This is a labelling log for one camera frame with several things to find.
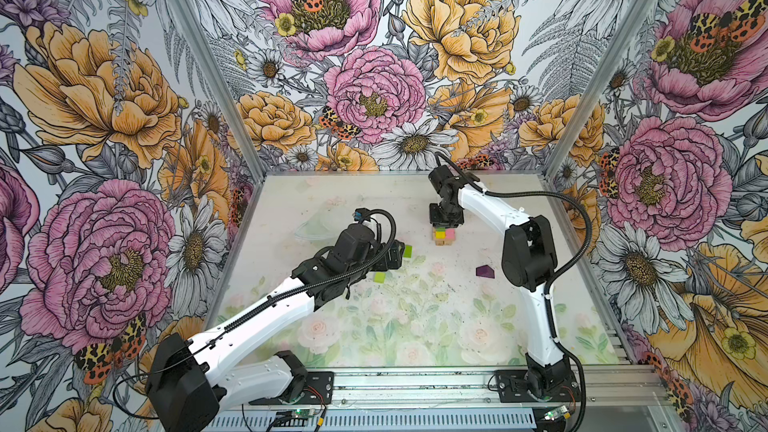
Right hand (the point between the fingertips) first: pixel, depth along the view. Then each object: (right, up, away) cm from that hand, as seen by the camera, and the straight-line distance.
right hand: (441, 231), depth 97 cm
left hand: (-17, -4, -20) cm, 26 cm away
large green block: (-10, -7, +2) cm, 13 cm away
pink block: (+3, -1, +2) cm, 4 cm away
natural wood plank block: (+1, -4, +3) cm, 5 cm away
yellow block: (0, -2, +2) cm, 2 cm away
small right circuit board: (+23, -40, -26) cm, 53 cm away
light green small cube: (-19, -14, -4) cm, 24 cm away
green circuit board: (-37, -40, -26) cm, 60 cm away
